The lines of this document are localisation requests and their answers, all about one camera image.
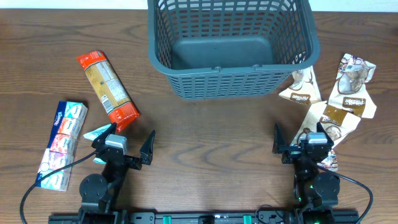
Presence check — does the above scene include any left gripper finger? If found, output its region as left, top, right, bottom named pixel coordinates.
left=91, top=123, right=117, bottom=146
left=139, top=130, right=155, bottom=166

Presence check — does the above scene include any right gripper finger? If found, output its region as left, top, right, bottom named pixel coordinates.
left=272, top=124, right=286, bottom=154
left=316, top=122, right=334, bottom=148

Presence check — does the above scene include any small teal wipes packet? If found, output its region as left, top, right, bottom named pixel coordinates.
left=83, top=124, right=111, bottom=164

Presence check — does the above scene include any beige snack pouch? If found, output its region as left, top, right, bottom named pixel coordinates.
left=279, top=66, right=322, bottom=105
left=290, top=102, right=361, bottom=172
left=328, top=54, right=377, bottom=119

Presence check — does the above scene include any Kleenex tissue multipack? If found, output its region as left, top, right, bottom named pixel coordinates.
left=36, top=101, right=87, bottom=191

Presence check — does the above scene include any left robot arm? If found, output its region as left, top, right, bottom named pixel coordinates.
left=78, top=123, right=155, bottom=224

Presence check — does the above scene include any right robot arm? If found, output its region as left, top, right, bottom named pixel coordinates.
left=272, top=123, right=340, bottom=223

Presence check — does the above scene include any grey plastic lattice basket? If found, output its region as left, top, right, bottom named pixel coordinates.
left=147, top=0, right=320, bottom=100

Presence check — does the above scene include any right black cable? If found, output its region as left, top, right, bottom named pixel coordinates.
left=317, top=164, right=374, bottom=224

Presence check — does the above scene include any black cable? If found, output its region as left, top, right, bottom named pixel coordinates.
left=317, top=164, right=374, bottom=224
left=19, top=150, right=97, bottom=224

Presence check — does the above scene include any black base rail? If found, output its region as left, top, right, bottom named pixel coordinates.
left=48, top=210, right=360, bottom=224

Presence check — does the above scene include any left black cable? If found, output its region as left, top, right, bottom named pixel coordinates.
left=19, top=150, right=97, bottom=224

